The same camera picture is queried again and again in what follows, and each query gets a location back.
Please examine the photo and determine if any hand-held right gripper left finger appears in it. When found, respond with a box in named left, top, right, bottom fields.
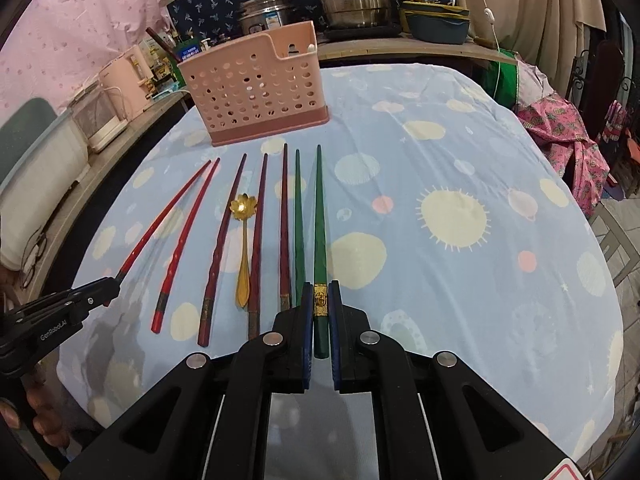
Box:
left=59, top=281, right=314, bottom=480

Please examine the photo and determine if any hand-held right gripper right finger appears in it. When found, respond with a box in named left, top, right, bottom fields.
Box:
left=329, top=280, right=572, bottom=480

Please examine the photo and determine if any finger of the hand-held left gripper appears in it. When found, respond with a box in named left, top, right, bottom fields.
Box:
left=25, top=297, right=111, bottom=356
left=12, top=276, right=123, bottom=324

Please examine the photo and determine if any green chopstick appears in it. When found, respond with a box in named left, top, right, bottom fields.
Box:
left=293, top=148, right=307, bottom=308
left=312, top=144, right=331, bottom=360

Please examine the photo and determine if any dark red chopstick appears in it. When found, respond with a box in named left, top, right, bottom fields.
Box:
left=279, top=142, right=292, bottom=312
left=247, top=153, right=269, bottom=341
left=197, top=153, right=248, bottom=348

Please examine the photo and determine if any pink perforated utensil holder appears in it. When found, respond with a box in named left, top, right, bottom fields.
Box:
left=178, top=22, right=332, bottom=148

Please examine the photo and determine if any person's left hand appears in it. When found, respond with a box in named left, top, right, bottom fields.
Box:
left=24, top=377, right=72, bottom=459

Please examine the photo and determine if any gold flower spoon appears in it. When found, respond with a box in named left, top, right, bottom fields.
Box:
left=230, top=193, right=257, bottom=310

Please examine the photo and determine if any white bin with blue rim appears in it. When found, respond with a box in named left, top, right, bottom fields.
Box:
left=0, top=97, right=92, bottom=272

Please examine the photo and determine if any glass jug appliance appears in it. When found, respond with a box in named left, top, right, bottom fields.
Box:
left=69, top=81, right=132, bottom=154

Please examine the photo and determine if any pink electric kettle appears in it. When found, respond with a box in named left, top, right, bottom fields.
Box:
left=99, top=44, right=154, bottom=107

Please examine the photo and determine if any group of condiment bottles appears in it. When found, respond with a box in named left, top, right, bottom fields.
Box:
left=144, top=26, right=182, bottom=82

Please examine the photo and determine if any pink dotted curtain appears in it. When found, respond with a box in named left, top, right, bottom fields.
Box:
left=0, top=0, right=202, bottom=123

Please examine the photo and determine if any green can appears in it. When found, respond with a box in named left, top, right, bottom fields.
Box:
left=176, top=35, right=204, bottom=62

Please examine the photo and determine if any pink pineapple print cloth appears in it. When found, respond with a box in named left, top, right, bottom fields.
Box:
left=515, top=94, right=617, bottom=217

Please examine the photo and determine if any black induction cooker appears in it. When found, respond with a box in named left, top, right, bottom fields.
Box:
left=323, top=22, right=404, bottom=42

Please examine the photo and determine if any green cloth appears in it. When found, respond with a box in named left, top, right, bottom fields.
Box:
left=492, top=47, right=524, bottom=109

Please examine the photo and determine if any blue bowl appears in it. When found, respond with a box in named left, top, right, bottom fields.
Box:
left=404, top=10, right=471, bottom=44

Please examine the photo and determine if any stainless steel rice cooker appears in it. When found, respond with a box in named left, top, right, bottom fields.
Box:
left=237, top=0, right=302, bottom=37

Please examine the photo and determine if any yellow bowl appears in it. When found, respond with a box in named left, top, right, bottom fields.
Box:
left=401, top=0, right=471, bottom=17

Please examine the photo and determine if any black metal rack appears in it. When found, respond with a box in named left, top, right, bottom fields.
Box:
left=569, top=39, right=627, bottom=137

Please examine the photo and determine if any beige curtain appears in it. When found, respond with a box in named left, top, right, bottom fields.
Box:
left=451, top=0, right=609, bottom=92

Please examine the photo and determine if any white cable with switch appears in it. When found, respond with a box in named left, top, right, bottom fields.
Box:
left=469, top=0, right=502, bottom=102

